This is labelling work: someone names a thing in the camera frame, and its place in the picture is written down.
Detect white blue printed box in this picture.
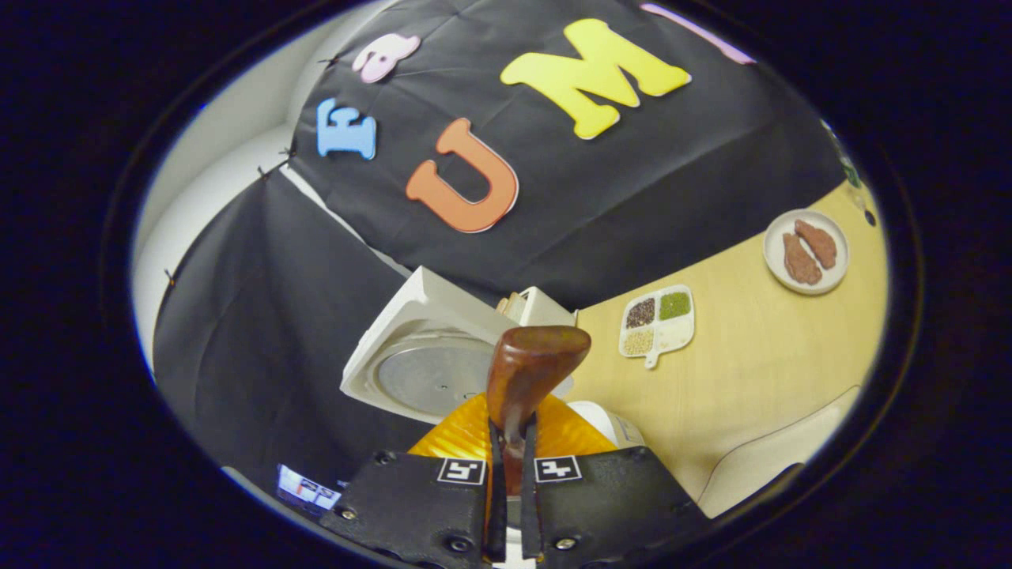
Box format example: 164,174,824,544
277,465,342,511

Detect clear plastic water bottle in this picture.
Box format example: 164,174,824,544
822,119,864,194

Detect clear rice container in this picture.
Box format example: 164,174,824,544
696,385,863,518

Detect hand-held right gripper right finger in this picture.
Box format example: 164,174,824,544
520,395,712,569

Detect white divided grain dish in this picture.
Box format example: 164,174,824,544
618,284,697,370

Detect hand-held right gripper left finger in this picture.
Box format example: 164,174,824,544
320,393,507,569

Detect white rice cooker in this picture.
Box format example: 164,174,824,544
340,266,645,451

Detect brown wooden spoon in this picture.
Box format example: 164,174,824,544
485,325,592,499

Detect white rice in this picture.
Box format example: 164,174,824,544
705,393,859,514

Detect brown meat piece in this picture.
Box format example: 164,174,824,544
783,232,823,285
795,220,837,269

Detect white round plate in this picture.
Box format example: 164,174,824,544
763,209,849,296

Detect white toaster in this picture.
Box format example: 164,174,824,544
498,286,578,329

